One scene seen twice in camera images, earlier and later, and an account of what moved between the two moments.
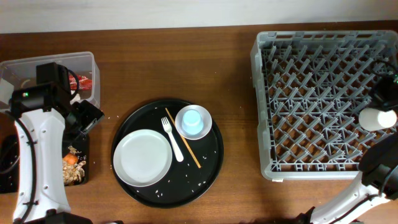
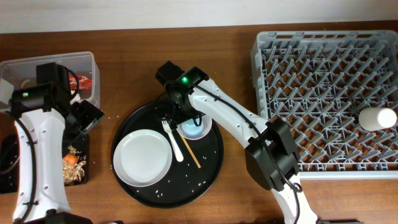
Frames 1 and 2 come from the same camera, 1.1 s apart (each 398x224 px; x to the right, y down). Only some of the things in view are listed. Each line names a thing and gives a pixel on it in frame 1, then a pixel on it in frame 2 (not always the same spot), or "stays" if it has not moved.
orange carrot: x=71 y=158 stays
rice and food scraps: x=71 y=158 -> x=72 y=174
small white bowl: x=193 y=122 stays
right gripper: x=377 y=94 -> x=178 y=116
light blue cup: x=192 y=123 stays
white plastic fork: x=167 y=127 stays
